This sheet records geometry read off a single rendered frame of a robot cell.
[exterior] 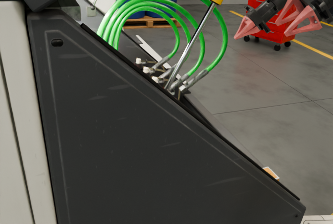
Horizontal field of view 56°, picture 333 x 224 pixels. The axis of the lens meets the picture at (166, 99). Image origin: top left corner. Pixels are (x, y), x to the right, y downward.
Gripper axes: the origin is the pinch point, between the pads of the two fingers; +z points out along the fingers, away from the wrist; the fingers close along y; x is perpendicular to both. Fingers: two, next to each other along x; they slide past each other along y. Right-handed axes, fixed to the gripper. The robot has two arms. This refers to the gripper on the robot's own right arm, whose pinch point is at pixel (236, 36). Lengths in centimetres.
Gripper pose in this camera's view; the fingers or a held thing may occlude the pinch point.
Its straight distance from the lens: 107.0
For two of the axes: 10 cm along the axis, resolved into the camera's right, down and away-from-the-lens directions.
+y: -6.7, -6.0, -4.4
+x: 1.4, 4.8, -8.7
